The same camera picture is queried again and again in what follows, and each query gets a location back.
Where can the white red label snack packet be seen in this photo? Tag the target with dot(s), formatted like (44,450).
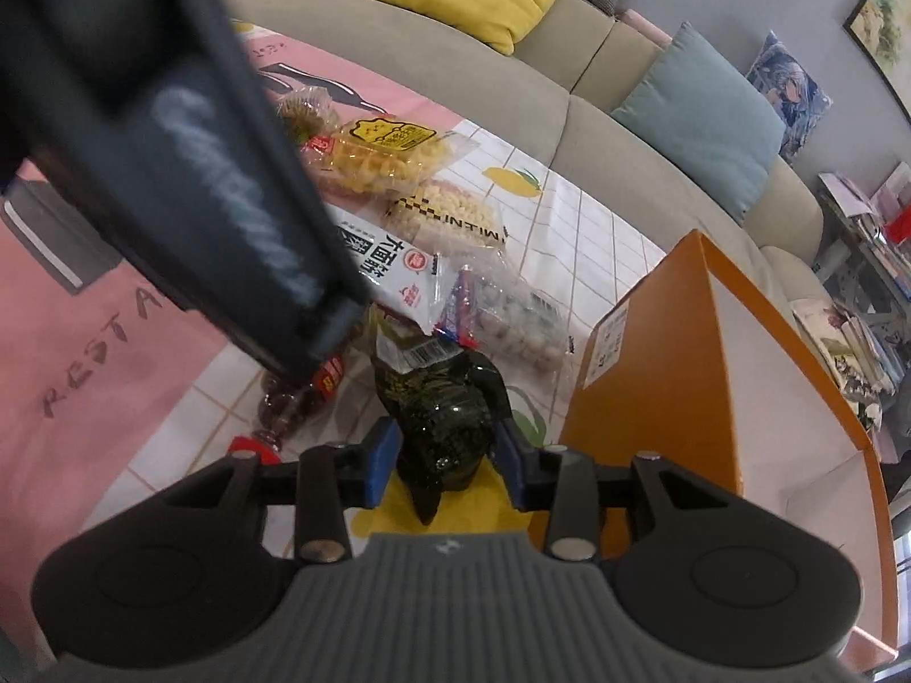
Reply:
(398,267)

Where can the light blue cushion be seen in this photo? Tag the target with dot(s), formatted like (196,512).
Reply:
(701,121)

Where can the printed tote bag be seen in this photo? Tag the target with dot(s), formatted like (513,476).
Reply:
(847,363)

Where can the checker print puff packet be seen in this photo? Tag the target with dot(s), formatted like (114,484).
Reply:
(455,217)

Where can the yellow label biscuit packet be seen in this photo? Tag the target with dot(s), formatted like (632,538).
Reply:
(384,156)

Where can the pink and white tablecloth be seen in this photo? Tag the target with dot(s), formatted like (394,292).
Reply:
(85,341)

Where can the pink cushion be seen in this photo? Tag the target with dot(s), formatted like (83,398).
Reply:
(644,27)

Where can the stack of books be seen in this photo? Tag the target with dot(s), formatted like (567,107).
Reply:
(872,228)

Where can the beige sofa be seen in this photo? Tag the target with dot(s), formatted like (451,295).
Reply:
(498,99)

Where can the clear white candy packet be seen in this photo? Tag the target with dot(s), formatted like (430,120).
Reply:
(512,320)

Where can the cartoon print cushion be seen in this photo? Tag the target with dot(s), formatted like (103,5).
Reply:
(790,96)

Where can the dark drink bottle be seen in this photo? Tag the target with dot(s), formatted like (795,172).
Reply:
(292,405)

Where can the orange cardboard box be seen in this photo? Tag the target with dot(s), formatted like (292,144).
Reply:
(640,384)

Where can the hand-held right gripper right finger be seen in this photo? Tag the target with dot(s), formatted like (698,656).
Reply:
(507,461)

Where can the framed wall picture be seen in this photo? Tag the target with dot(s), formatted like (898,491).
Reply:
(886,21)

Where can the clear round cracker packet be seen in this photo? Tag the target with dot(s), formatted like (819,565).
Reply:
(306,110)

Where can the dark green snack packet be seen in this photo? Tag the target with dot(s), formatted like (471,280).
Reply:
(441,420)

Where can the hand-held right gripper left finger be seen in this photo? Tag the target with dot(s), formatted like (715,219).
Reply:
(377,471)

